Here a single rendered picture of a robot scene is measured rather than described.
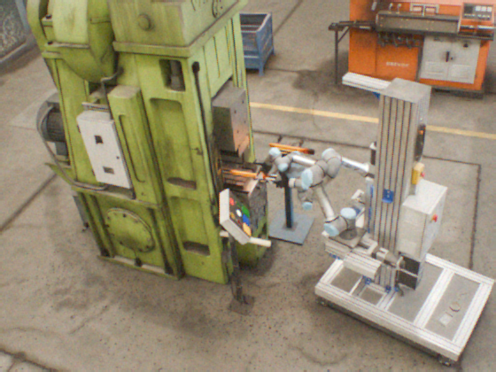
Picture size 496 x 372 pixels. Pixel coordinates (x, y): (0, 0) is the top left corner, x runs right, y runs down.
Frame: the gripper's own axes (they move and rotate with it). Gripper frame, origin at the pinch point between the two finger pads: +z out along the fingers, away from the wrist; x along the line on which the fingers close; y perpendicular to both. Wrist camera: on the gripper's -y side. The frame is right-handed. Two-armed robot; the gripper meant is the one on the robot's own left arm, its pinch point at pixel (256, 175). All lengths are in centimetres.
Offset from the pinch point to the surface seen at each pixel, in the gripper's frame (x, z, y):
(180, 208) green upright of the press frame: -39, 44, -40
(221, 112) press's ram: -17, -54, -47
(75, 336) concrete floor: -141, 149, -59
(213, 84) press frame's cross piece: -12, -68, -63
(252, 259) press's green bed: -15, 82, 39
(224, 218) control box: -72, -18, -4
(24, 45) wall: 335, 372, -487
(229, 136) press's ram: -17, -37, -34
